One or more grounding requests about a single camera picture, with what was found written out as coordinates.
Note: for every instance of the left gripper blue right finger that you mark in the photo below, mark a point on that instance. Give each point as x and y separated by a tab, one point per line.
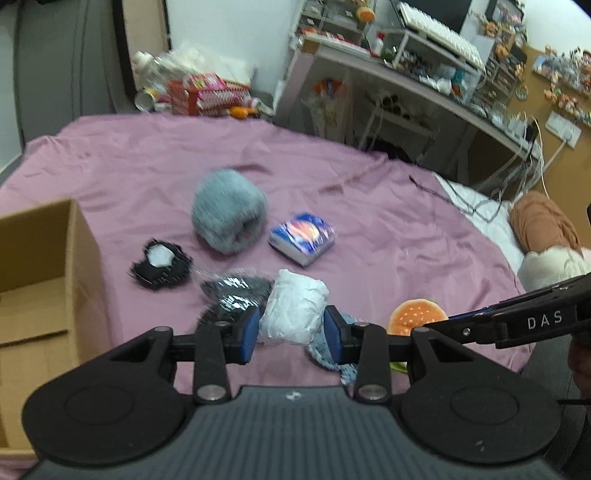
365	345

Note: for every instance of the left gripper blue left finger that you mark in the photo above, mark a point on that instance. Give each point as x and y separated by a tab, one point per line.
216	346

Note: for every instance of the black shiny packaged cloth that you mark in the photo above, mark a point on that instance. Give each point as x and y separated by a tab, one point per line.
228	295

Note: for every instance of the light blue knitted cloth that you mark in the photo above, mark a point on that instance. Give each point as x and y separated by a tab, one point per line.
328	355

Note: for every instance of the hamburger plush toy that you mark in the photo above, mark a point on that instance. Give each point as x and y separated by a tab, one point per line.
412	314

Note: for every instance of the white soft bundle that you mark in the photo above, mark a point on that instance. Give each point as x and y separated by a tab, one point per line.
293	312

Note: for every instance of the blue tissue pack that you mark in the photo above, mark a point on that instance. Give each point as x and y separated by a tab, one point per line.
303	238

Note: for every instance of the grey fluffy plush slipper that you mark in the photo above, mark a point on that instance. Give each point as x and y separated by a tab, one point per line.
228	211

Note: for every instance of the brown plush pillow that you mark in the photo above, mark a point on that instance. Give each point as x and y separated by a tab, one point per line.
539	224

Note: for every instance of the pink bed sheet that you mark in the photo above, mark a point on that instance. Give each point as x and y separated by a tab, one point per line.
134	178

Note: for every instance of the white pillow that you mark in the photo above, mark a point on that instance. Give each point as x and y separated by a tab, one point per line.
489	216

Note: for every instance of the brown cardboard box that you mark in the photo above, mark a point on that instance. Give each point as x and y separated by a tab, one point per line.
53	307

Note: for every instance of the white grey desk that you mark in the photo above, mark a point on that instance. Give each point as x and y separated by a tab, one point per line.
449	150

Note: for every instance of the orange tube bottle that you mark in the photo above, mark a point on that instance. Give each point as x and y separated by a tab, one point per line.
243	113

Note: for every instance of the printed paper bag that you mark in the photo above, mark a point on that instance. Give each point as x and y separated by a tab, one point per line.
330	106

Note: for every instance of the red plastic basket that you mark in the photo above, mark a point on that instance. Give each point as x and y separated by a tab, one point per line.
209	103

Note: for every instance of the pink snack package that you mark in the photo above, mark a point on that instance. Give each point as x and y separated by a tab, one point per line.
203	82

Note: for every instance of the clear plastic water bottle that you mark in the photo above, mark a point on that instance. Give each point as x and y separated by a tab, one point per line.
148	68

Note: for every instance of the white plastic bag pile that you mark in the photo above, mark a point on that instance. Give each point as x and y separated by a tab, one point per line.
199	59

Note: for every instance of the grey door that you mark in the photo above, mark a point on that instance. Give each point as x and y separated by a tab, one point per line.
71	60

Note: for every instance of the white keyboard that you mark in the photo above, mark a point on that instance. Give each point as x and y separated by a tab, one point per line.
432	29

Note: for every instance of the white wall socket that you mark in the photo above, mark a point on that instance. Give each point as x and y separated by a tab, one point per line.
563	129

